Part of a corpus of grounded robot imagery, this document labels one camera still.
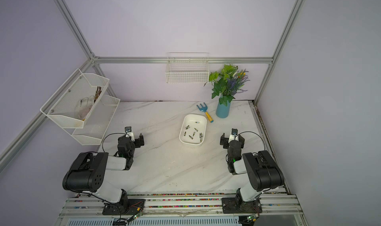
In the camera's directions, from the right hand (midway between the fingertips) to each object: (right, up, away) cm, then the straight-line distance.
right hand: (232, 135), depth 94 cm
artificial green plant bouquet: (-3, +34, -7) cm, 35 cm away
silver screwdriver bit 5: (-25, 0, +8) cm, 26 cm away
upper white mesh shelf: (-88, +21, -17) cm, 92 cm away
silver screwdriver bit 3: (-23, +2, +10) cm, 25 cm away
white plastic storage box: (-26, +1, +9) cm, 27 cm away
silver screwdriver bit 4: (-20, -1, +7) cm, 21 cm away
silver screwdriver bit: (-31, +1, +8) cm, 32 cm away
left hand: (-64, 0, +1) cm, 64 cm away
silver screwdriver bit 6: (-27, -2, +6) cm, 28 cm away
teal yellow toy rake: (-17, +19, +21) cm, 33 cm away
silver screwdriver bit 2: (-30, +4, +11) cm, 32 cm away
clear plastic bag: (-83, +18, -16) cm, 87 cm away
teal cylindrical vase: (-4, +17, +14) cm, 22 cm away
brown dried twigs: (-79, +27, -12) cm, 84 cm away
